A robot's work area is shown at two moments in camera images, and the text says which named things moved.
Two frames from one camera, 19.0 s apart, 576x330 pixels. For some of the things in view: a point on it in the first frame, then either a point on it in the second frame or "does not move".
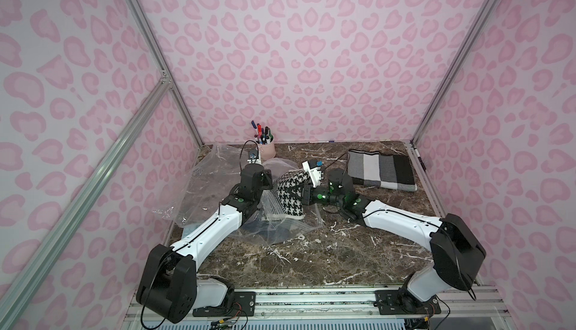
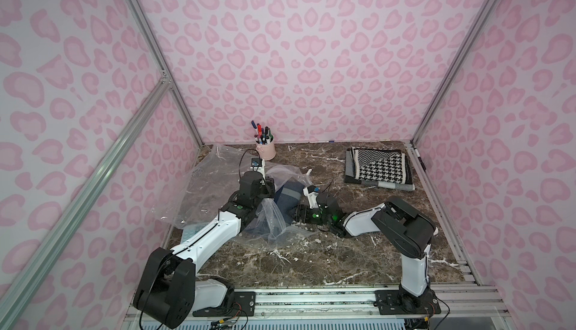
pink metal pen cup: [267, 151] does not move
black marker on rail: [420, 159] does not move
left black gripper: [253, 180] does not move
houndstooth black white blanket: [289, 187] → [379, 164]
